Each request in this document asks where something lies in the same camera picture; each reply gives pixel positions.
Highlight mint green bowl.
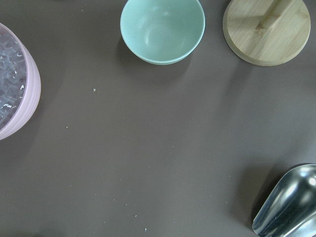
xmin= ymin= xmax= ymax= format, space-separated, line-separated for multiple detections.
xmin=120 ymin=0 xmax=205 ymax=65

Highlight pink bowl of ice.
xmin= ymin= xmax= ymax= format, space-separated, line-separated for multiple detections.
xmin=0 ymin=24 xmax=41 ymax=139

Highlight wooden glass drying stand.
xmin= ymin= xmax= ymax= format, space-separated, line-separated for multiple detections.
xmin=223 ymin=0 xmax=311 ymax=66

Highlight steel ice scoop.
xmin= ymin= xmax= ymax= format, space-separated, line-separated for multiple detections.
xmin=252 ymin=164 xmax=316 ymax=237

